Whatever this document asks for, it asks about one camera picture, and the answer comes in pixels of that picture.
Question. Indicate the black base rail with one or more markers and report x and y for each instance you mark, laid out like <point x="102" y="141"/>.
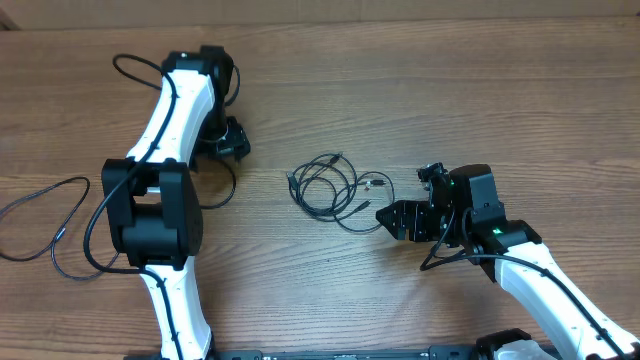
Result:
<point x="480" y="351"/>

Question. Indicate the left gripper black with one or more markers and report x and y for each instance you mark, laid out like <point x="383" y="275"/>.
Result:
<point x="237" y="141"/>

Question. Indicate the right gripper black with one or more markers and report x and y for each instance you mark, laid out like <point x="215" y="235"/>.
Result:
<point x="414" y="212"/>

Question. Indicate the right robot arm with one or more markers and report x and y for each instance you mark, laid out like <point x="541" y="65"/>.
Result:
<point x="465" y="220"/>

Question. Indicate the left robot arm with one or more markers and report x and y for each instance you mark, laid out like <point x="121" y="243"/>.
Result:
<point x="154" y="214"/>

